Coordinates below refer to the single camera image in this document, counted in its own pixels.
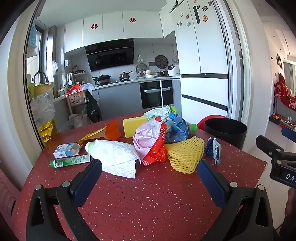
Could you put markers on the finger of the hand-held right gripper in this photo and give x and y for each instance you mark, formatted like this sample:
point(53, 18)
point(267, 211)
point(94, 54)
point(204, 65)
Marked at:
point(289, 133)
point(266, 143)

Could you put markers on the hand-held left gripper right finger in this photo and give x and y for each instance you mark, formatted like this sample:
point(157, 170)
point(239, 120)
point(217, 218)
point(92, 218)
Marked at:
point(211, 183)

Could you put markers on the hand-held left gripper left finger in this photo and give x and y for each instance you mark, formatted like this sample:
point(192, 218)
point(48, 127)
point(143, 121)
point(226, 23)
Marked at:
point(89, 180)

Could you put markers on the black trash bin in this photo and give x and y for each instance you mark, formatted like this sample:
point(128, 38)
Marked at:
point(225, 134)

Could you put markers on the yellow orange snack bag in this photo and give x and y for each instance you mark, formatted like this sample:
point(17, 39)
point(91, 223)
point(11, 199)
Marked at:
point(111, 133)

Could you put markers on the yellow sponge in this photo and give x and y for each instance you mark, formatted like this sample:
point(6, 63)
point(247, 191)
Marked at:
point(134, 127)

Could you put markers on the person's right hand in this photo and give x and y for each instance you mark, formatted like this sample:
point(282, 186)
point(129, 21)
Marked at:
point(291, 204)

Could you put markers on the green toothpaste tube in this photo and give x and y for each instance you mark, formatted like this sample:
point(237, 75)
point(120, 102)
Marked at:
point(69, 161)

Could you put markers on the white bottle with green cap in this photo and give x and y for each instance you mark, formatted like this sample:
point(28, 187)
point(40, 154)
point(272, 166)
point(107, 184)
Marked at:
point(89, 147)

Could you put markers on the blue foil wrapper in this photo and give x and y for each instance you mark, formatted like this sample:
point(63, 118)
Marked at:
point(213, 149)

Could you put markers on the white paper towel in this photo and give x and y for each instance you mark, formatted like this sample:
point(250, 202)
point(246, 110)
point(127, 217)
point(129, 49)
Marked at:
point(115, 157)

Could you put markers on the white blue carton box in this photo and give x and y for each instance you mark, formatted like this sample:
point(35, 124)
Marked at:
point(66, 150)

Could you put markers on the yellow foam fruit net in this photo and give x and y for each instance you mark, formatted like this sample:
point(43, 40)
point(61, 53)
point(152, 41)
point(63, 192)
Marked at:
point(185, 155)

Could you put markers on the red festive decoration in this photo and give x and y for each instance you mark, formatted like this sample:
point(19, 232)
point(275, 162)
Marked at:
point(285, 95)

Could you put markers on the blue plastic bag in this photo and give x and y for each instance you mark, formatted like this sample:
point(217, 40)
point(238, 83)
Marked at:
point(177, 132)

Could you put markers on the red plastic chair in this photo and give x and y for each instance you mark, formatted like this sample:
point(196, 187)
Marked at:
point(203, 121)

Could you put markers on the red dotted plastic bag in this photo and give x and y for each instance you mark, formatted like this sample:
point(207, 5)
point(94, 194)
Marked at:
point(157, 150)

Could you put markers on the gold foil bag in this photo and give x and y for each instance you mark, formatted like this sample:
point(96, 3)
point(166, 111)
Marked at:
point(47, 131)

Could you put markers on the pink white plastic bag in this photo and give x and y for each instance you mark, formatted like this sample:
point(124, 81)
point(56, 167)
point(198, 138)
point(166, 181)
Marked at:
point(145, 139)

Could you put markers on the black plastic bag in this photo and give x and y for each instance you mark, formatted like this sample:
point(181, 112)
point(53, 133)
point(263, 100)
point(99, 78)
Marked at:
point(92, 109)

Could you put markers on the white perforated basket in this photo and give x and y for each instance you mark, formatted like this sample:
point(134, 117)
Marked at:
point(76, 99)

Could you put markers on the clear plastic bag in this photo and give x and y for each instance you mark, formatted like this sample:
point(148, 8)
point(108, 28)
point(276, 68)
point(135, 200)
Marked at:
point(42, 109)

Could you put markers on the white green plastic bag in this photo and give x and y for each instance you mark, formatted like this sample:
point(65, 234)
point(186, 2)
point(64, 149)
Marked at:
point(158, 114)

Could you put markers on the grey kitchen base cabinet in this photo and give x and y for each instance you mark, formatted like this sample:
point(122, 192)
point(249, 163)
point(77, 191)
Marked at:
point(120, 97)

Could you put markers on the red plastic basket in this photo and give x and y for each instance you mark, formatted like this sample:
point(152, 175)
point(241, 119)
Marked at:
point(74, 90)

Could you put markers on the white stick mop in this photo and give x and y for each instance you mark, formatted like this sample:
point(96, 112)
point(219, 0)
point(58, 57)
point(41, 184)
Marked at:
point(161, 97)

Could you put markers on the black wok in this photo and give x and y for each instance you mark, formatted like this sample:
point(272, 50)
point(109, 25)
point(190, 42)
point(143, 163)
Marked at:
point(101, 80)

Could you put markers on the yellow basin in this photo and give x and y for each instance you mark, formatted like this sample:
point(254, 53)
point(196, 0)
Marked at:
point(41, 90)

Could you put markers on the black built-in oven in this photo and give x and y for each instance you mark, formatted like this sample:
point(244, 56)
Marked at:
point(152, 97)

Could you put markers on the white refrigerator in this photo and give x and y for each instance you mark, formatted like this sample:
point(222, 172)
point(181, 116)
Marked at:
point(198, 58)

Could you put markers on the steel cooking pot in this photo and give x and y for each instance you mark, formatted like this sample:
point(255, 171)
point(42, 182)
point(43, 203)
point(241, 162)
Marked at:
point(124, 76)

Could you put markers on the white rice cooker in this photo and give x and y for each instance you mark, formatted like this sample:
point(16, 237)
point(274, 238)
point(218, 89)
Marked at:
point(173, 70)

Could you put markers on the black kitchen faucet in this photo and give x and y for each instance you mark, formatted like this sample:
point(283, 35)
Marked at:
point(39, 73)

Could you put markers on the stacked bowls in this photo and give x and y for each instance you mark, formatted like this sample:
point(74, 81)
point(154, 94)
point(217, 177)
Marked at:
point(150, 74)

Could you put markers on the round grey rack plate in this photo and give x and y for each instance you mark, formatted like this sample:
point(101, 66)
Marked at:
point(141, 68)

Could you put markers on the black range hood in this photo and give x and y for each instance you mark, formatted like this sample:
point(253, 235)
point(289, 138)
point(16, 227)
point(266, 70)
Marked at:
point(108, 58)

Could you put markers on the red paper cutout sticker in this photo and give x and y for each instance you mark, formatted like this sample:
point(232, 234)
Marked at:
point(132, 20)
point(94, 26)

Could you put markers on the white upper cabinets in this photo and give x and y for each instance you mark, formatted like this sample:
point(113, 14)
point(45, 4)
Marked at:
point(111, 25)

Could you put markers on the white sliding door frame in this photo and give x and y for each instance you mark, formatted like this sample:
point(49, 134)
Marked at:
point(240, 64)

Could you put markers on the round black wall trivet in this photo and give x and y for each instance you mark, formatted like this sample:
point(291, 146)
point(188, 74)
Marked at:
point(161, 61)

